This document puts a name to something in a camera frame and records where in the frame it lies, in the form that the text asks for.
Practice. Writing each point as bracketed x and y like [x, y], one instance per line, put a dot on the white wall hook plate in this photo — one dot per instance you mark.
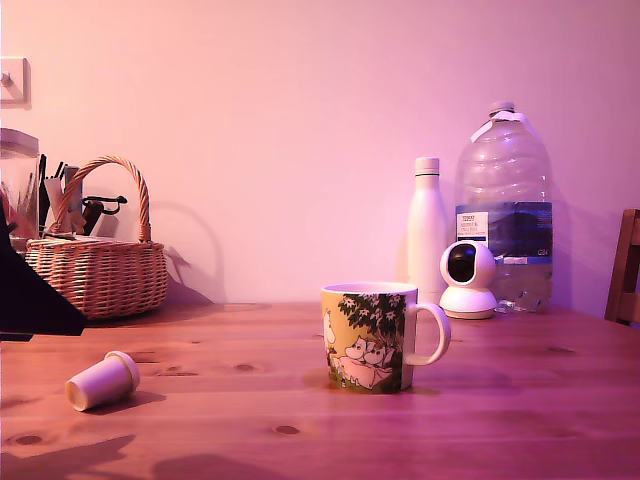
[15, 82]

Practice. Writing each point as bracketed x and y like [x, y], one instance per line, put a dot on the cartoon print coffee mug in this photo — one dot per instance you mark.
[365, 340]

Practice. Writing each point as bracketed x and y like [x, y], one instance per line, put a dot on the black pen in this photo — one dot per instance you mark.
[42, 180]

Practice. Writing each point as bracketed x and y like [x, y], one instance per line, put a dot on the wooden chair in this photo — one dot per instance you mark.
[625, 280]

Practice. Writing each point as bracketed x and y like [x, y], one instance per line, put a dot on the small white round camera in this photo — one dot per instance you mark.
[467, 295]

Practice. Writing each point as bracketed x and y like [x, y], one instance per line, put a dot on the glass jar with lid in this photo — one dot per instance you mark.
[17, 185]

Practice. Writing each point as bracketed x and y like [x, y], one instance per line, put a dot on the large clear water bottle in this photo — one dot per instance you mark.
[505, 200]

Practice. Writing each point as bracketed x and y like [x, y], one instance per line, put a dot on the white insulated bottle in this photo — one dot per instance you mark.
[426, 235]

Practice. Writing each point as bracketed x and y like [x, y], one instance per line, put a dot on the cream coffee capsule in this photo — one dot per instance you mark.
[102, 381]

